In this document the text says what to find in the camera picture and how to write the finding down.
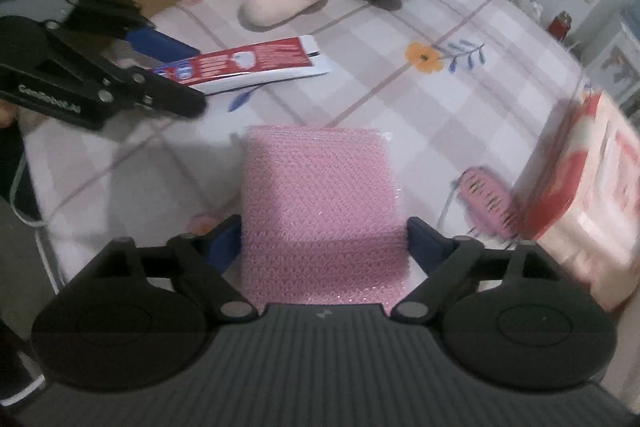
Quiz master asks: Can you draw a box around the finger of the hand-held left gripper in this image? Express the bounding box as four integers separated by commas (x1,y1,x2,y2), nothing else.
97,62,209,118
46,0,202,68

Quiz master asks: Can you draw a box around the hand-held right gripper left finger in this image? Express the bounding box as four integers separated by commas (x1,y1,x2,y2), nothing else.
97,214,256,321

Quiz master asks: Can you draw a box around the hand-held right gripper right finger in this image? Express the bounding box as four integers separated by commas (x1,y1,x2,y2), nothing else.
391,217,563,323

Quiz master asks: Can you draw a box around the red and white toothpaste tube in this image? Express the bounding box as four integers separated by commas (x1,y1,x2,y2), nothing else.
153,35,332,96

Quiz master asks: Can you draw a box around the pink sponge pack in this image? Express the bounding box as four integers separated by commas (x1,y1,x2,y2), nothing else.
238,124,414,309

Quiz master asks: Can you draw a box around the pink hairbrush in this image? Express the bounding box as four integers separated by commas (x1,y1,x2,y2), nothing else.
459,165,524,239

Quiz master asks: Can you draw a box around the printed bed sheet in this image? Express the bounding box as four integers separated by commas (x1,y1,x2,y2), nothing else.
24,0,603,300

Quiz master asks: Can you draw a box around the red and white tissue pack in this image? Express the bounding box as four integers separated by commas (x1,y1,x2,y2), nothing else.
516,89,640,314

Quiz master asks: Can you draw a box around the red thermos bottle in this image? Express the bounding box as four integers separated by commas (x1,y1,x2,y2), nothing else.
547,10,574,42

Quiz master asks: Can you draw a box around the white cable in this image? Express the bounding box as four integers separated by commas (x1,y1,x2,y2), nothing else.
9,154,67,290

